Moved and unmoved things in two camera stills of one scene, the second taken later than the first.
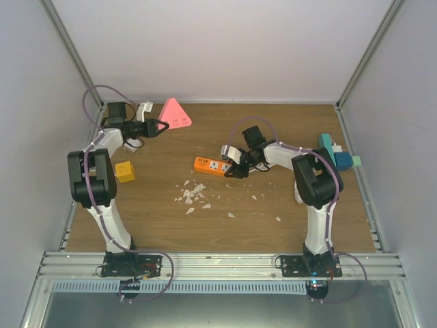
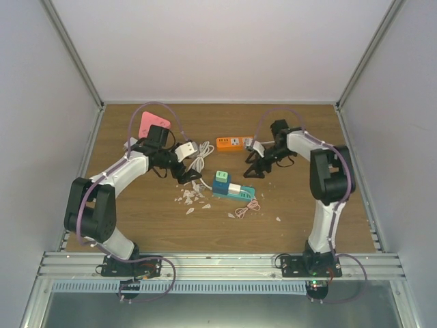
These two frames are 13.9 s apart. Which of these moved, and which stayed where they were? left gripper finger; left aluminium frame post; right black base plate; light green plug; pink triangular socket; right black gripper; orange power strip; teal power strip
Moved: right black gripper; light green plug; orange power strip; teal power strip; pink triangular socket; left gripper finger
Stayed: left aluminium frame post; right black base plate
